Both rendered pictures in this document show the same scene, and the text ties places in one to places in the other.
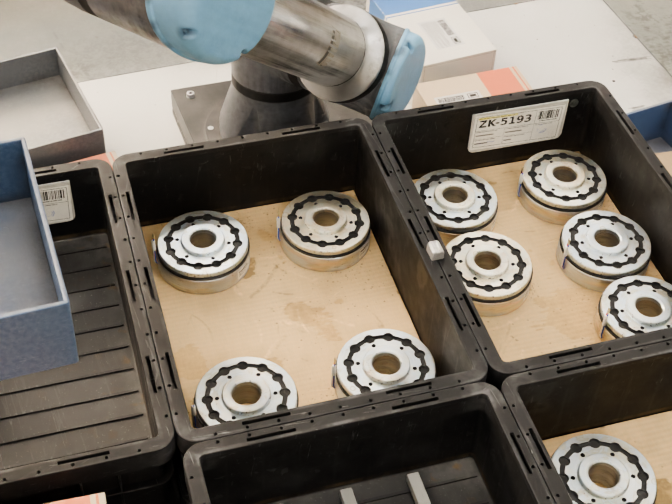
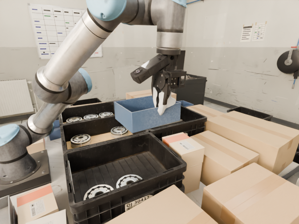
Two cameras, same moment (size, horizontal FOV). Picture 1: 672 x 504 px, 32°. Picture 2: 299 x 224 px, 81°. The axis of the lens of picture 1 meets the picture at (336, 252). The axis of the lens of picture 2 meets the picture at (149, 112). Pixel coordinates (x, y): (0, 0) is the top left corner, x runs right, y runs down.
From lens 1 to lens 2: 1.25 m
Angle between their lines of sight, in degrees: 82
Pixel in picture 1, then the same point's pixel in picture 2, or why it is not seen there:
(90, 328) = (106, 169)
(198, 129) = (9, 185)
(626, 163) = (76, 111)
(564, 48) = not seen: hidden behind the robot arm
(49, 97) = not seen: outside the picture
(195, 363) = not seen: hidden behind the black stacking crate
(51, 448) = (142, 166)
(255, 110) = (24, 160)
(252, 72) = (19, 150)
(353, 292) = (97, 138)
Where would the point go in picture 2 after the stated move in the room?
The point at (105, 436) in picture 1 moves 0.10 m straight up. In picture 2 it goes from (137, 160) to (136, 142)
